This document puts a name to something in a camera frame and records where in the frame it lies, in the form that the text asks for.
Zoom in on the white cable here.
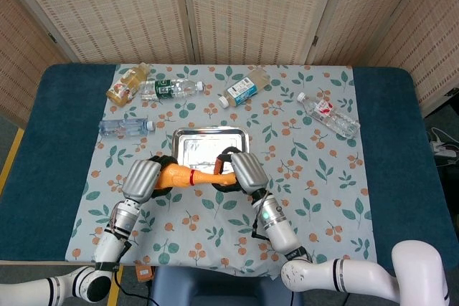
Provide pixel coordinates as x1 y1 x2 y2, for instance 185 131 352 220
428 126 453 146

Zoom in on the white power strip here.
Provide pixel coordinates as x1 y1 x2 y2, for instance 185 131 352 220
430 139 458 158

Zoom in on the blue padded table cover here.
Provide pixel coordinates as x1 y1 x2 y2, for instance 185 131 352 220
0 63 459 273

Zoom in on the woven folding screen panel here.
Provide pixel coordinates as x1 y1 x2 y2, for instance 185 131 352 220
0 0 197 65
369 0 459 117
179 0 344 67
306 0 427 69
0 0 65 128

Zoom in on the yellow juice bottle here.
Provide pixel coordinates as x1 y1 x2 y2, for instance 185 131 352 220
105 62 151 108

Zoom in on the black cable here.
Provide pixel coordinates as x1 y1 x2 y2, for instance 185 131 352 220
113 270 156 303

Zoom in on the orange rubber toy chicken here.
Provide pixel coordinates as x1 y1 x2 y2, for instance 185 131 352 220
153 163 238 191

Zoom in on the blue padded seat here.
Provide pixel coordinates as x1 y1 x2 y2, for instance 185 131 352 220
148 266 304 306

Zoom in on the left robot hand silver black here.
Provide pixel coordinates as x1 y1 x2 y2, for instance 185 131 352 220
121 154 179 203

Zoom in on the green label water bottle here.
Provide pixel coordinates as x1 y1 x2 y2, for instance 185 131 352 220
138 78 205 102

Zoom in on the blue white label drink bottle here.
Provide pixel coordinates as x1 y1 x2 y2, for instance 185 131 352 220
218 67 272 109

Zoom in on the rectangular metal tray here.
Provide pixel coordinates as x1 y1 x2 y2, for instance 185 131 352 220
171 127 251 177

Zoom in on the red label water bottle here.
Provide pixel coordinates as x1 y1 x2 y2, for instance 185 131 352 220
295 92 361 140

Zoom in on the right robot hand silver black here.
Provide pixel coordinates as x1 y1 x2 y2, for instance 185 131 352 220
211 146 270 196

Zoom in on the square clear water bottle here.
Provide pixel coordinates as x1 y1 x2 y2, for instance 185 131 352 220
98 117 156 138

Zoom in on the floral leaf print tablecloth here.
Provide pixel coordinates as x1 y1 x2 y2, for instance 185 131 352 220
64 64 378 280

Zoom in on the orange tag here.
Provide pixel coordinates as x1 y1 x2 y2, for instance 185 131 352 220
135 265 156 282

